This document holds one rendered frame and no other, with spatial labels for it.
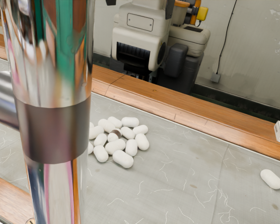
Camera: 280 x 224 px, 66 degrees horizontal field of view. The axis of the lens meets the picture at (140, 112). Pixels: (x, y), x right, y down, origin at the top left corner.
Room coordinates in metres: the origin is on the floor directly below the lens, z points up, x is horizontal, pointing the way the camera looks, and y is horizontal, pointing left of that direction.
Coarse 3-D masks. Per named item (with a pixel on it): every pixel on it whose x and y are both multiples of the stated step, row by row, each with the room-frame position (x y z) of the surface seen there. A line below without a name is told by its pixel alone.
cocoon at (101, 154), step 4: (96, 148) 0.26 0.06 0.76; (100, 148) 0.26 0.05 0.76; (104, 148) 0.27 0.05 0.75; (96, 152) 0.26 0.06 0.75; (100, 152) 0.26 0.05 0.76; (104, 152) 0.26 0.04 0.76; (96, 156) 0.25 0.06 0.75; (100, 156) 0.25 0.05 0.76; (104, 156) 0.25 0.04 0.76; (100, 160) 0.25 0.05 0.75; (104, 160) 0.25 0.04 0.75
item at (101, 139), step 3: (99, 135) 0.30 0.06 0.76; (102, 135) 0.30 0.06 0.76; (105, 135) 0.30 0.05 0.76; (96, 138) 0.29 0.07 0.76; (99, 138) 0.29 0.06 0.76; (102, 138) 0.29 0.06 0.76; (105, 138) 0.30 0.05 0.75; (96, 141) 0.28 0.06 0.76; (99, 141) 0.28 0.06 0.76; (102, 141) 0.29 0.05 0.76; (105, 141) 0.29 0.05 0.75; (96, 144) 0.28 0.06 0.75; (99, 144) 0.28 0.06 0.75; (102, 144) 0.28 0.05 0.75
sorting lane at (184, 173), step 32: (0, 64) 0.54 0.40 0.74; (96, 96) 0.46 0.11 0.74; (0, 128) 0.29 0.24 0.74; (160, 128) 0.38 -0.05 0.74; (0, 160) 0.22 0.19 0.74; (96, 160) 0.25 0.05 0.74; (160, 160) 0.28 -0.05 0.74; (192, 160) 0.30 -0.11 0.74; (224, 160) 0.32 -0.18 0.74; (256, 160) 0.33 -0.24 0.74; (96, 192) 0.19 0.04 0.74; (128, 192) 0.21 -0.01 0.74; (160, 192) 0.22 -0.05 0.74; (192, 192) 0.23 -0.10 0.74; (224, 192) 0.24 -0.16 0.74; (256, 192) 0.25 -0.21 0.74
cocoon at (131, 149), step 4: (128, 140) 0.30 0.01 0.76; (132, 140) 0.30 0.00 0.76; (128, 144) 0.29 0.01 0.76; (132, 144) 0.29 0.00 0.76; (136, 144) 0.29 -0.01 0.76; (128, 148) 0.28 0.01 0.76; (132, 148) 0.28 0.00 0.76; (136, 148) 0.28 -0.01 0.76; (128, 152) 0.27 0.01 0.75; (132, 152) 0.27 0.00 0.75; (136, 152) 0.28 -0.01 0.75
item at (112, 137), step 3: (117, 129) 0.32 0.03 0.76; (120, 132) 0.32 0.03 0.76; (108, 135) 0.31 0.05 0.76; (111, 135) 0.30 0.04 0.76; (114, 135) 0.30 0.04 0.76; (108, 138) 0.30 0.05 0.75; (111, 138) 0.30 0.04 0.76; (114, 138) 0.30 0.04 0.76; (117, 138) 0.30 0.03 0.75; (108, 141) 0.30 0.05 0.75; (111, 141) 0.30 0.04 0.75
